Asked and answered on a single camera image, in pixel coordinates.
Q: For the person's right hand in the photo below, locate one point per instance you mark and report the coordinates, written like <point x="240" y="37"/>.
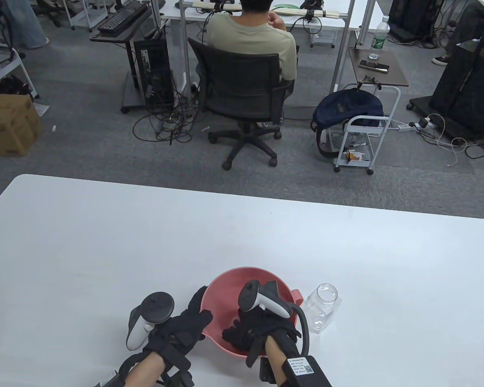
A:
<point x="258" y="326"/>

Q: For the person's left hand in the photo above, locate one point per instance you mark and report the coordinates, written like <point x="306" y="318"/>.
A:
<point x="181" y="334"/>

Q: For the black and white controller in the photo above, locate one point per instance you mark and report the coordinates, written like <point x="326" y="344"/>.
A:
<point x="157" y="307"/>
<point x="266" y="300"/>

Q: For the pink salad bowl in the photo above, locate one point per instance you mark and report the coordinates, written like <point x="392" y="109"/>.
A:
<point x="226" y="290"/>

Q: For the clear plastic jar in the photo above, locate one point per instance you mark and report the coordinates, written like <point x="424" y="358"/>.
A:
<point x="322" y="310"/>

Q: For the person's left forearm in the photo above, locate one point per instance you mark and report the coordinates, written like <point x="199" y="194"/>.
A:
<point x="143" y="373"/>

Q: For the person's right forearm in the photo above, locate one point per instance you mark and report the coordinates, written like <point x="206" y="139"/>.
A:
<point x="276" y="354"/>

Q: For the white label tag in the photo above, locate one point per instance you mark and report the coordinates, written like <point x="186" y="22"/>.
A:
<point x="107" y="378"/>
<point x="300" y="366"/>

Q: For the white metal rolling cart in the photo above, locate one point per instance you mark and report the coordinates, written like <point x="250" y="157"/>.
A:
<point x="369" y="119"/>

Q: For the navy blue backpack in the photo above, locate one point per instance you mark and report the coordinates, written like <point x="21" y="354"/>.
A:
<point x="347" y="107"/>

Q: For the black mesh office chair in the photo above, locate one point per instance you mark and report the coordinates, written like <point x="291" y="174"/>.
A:
<point x="238" y="84"/>

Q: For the white power strip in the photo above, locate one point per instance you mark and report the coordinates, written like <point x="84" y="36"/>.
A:
<point x="404" y="127"/>
<point x="423" y="122"/>

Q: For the black computer tower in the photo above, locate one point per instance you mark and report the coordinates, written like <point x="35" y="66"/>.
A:
<point x="157" y="68"/>

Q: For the brown cardboard box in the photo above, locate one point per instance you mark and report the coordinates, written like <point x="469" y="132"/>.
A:
<point x="8" y="129"/>

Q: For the dark brown side table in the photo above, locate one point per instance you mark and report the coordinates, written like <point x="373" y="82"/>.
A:
<point x="377" y="78"/>

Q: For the black phone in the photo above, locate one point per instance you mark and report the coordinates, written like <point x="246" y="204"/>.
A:
<point x="373" y="65"/>

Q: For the black bag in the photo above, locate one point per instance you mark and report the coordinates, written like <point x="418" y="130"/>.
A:
<point x="12" y="86"/>

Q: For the dark rolling keyboard stand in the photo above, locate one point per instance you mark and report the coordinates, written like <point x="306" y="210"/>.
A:
<point x="117" y="37"/>

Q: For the green label water bottle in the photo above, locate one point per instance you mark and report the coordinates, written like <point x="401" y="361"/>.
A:
<point x="378" y="38"/>

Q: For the white metal-legged desk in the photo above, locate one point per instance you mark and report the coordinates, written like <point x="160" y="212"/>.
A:
<point x="334" y="23"/>

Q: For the black cabinet on wheels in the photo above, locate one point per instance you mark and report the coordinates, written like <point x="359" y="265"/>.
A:
<point x="455" y="80"/>

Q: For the green plate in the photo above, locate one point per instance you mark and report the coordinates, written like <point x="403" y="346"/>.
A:
<point x="286" y="6"/>

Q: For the black keyboard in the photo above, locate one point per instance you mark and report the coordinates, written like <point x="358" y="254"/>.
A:
<point x="119" y="18"/>

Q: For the black headset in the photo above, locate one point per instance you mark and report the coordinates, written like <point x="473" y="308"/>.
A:
<point x="312" y="4"/>

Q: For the small white wheeled cart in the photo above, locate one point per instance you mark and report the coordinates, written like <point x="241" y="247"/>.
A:
<point x="94" y="16"/>

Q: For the black equipment box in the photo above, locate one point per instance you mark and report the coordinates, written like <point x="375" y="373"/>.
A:
<point x="411" y="16"/>

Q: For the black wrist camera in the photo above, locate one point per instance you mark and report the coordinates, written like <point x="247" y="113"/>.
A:
<point x="266" y="371"/>

